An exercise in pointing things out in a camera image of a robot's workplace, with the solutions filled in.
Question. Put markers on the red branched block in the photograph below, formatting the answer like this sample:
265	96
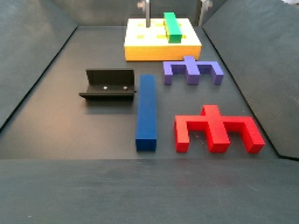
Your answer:
217	125

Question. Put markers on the purple branched block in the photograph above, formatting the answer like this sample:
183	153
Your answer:
193	69

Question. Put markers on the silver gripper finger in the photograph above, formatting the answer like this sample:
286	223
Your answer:
145	5
206	4

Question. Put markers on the black angle bracket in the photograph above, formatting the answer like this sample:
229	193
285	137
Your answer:
110	85

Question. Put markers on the green rectangular block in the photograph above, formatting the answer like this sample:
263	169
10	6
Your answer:
173	28

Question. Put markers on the blue rectangular bar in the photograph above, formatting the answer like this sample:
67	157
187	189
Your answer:
146	119

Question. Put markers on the yellow board with holes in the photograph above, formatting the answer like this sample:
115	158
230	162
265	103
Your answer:
147	44

